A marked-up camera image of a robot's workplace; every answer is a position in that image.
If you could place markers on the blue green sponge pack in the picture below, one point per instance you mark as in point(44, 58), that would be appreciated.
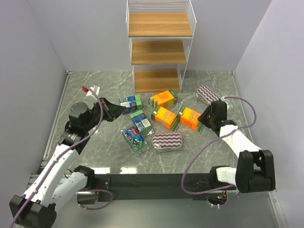
point(134, 139)
point(141, 122)
point(131, 103)

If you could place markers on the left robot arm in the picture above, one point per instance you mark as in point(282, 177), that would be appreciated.
point(39, 204)

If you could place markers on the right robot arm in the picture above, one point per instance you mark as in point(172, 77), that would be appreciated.
point(255, 171)

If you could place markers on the black base beam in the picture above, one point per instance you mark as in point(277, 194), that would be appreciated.
point(155, 186)

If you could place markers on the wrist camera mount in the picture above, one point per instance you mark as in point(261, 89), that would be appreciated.
point(94, 89)
point(229, 106)

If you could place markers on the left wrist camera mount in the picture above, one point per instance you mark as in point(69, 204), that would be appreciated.
point(94, 89)

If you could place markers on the blue green sponge pack upper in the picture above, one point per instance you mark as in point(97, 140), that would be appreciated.
point(131, 103)

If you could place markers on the left aluminium rail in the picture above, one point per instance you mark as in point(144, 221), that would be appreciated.
point(51, 135)

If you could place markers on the purple wavy sponge pack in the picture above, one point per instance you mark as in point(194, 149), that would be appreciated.
point(167, 142)
point(205, 94)

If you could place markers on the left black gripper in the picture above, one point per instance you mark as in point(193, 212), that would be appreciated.
point(106, 109)

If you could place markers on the blue green sponge pack middle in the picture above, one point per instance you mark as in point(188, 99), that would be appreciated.
point(141, 122)

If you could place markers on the middle wooden shelf board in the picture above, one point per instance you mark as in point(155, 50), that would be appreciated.
point(158, 52)

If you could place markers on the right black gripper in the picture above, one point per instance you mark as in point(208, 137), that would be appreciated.
point(209, 118)

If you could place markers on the purple wavy sponge pack right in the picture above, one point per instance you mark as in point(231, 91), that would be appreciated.
point(205, 94)

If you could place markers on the orange sponge pack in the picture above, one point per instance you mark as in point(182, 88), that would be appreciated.
point(163, 99)
point(189, 118)
point(165, 118)

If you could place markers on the white wire shelf rack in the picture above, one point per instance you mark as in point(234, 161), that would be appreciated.
point(165, 6)

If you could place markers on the top wooden shelf board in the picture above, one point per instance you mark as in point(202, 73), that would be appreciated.
point(158, 25)

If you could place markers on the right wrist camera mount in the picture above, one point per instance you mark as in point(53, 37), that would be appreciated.
point(229, 106)

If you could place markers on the blue green sponge pack lower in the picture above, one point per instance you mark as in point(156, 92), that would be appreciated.
point(134, 139)

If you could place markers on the purple wavy sponge pack centre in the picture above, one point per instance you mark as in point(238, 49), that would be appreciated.
point(167, 142)

